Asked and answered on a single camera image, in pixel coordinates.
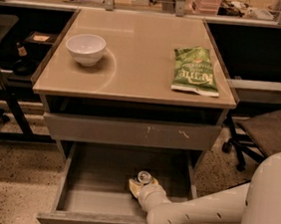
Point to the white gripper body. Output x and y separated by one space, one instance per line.
146 192

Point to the blue pepsi can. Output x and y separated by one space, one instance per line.
144 177

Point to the black desk frame left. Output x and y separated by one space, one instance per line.
26 135

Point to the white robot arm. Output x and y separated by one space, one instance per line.
255 202

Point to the grey drawer cabinet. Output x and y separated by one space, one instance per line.
133 79

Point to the open middle drawer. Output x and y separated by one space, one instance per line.
94 188

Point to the green chip bag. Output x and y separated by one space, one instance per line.
193 72

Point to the white bowl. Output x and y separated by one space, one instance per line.
86 49

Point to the black office chair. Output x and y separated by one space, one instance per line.
258 137

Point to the closed top drawer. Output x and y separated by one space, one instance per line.
126 131

